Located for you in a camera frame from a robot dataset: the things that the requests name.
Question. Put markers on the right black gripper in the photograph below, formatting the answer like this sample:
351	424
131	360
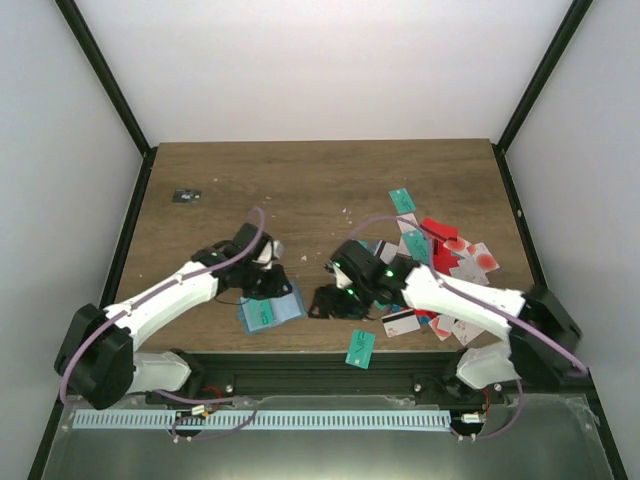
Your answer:
330	305

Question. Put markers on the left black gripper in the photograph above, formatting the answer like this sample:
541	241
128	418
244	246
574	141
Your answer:
276	289

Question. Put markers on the teal VIP card front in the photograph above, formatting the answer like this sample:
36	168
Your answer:
258	315

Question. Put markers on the teal vip card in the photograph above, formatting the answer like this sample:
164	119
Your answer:
258	315
360	349

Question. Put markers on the blue leather card holder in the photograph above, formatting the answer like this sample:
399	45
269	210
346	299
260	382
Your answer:
285	309

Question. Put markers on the white magnetic stripe card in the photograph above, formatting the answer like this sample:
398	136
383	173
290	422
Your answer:
400	323

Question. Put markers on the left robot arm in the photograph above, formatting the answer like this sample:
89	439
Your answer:
100	357

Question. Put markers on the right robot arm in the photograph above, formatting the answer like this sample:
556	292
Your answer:
536	337

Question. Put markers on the white card with red pattern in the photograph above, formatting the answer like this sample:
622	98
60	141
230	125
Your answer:
407	223

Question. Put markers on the small black card far left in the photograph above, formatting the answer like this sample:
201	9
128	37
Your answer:
186	196

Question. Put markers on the teal card top right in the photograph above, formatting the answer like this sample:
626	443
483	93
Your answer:
402	201

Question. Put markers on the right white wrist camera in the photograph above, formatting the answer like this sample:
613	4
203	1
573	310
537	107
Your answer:
342	281

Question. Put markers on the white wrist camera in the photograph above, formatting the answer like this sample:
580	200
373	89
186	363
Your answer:
342	281
272	252

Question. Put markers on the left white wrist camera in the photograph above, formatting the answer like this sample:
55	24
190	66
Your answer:
272	252

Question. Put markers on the black aluminium frame rail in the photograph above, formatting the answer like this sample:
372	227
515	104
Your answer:
325	372

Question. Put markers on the light blue slotted cable duct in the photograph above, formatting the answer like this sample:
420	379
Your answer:
401	420

